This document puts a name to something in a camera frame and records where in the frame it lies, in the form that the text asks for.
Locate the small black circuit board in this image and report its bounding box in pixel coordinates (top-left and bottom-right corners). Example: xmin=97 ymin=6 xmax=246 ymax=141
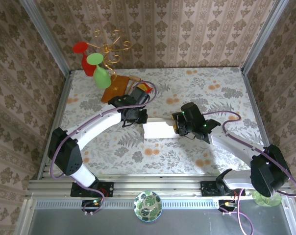
xmin=81 ymin=199 xmax=102 ymax=213
xmin=218 ymin=199 xmax=238 ymax=213

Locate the long aluminium base rail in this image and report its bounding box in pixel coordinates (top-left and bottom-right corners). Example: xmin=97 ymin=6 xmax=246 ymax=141
xmin=25 ymin=174 xmax=292 ymax=198

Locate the gold wire glass rack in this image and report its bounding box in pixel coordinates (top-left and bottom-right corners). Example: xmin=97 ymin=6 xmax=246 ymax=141
xmin=86 ymin=29 xmax=132 ymax=76

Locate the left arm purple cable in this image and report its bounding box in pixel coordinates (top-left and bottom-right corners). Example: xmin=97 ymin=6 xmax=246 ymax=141
xmin=49 ymin=80 xmax=160 ymax=216

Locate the leaf pattern bowl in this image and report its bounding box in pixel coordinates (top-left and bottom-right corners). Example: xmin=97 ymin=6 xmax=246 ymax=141
xmin=134 ymin=190 xmax=163 ymax=223

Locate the slotted grey cable duct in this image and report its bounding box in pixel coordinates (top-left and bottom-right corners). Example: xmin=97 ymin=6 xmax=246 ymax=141
xmin=32 ymin=198 xmax=288 ymax=209

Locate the brown wooden rack base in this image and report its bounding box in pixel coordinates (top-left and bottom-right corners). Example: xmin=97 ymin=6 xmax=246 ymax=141
xmin=100 ymin=74 xmax=129 ymax=103

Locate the red snack packet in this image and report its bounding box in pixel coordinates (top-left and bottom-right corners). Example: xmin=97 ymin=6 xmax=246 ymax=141
xmin=137 ymin=83 xmax=153 ymax=93

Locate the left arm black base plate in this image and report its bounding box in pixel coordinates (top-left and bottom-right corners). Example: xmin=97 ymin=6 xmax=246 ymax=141
xmin=71 ymin=181 xmax=114 ymax=198

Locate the green plastic wine glass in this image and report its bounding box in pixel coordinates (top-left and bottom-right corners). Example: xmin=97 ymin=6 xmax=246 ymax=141
xmin=86 ymin=52 xmax=112 ymax=89

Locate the red plastic wine glass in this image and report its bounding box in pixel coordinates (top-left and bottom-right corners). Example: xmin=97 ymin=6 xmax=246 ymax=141
xmin=73 ymin=41 xmax=95 ymax=77

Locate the aluminium table side rail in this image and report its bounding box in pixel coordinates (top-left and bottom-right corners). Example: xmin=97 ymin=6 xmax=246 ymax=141
xmin=240 ymin=68 xmax=280 ymax=177
xmin=37 ymin=70 xmax=74 ymax=181

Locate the floral printed tablecloth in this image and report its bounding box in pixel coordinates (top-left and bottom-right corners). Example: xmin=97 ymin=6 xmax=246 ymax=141
xmin=44 ymin=67 xmax=273 ymax=176

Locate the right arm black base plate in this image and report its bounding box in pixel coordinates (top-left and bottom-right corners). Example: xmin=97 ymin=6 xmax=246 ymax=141
xmin=200 ymin=181 xmax=246 ymax=196

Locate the white paper box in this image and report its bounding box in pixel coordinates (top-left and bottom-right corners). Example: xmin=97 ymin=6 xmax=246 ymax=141
xmin=142 ymin=117 xmax=178 ymax=140

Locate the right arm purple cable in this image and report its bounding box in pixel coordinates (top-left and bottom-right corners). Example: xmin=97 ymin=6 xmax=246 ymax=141
xmin=203 ymin=110 xmax=296 ymax=234

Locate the green transparent plastic cup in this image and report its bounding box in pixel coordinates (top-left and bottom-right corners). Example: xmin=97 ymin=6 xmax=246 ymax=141
xmin=252 ymin=190 xmax=283 ymax=208

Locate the aluminium frame post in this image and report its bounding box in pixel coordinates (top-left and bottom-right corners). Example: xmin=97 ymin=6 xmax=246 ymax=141
xmin=19 ymin=0 xmax=73 ymax=74
xmin=241 ymin=0 xmax=290 ymax=73

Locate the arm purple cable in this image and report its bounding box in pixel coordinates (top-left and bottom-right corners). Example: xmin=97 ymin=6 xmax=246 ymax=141
xmin=49 ymin=80 xmax=160 ymax=216
xmin=203 ymin=110 xmax=296 ymax=234

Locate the grey metal shelf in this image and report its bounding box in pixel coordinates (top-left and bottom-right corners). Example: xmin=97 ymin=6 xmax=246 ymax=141
xmin=14 ymin=207 xmax=296 ymax=235

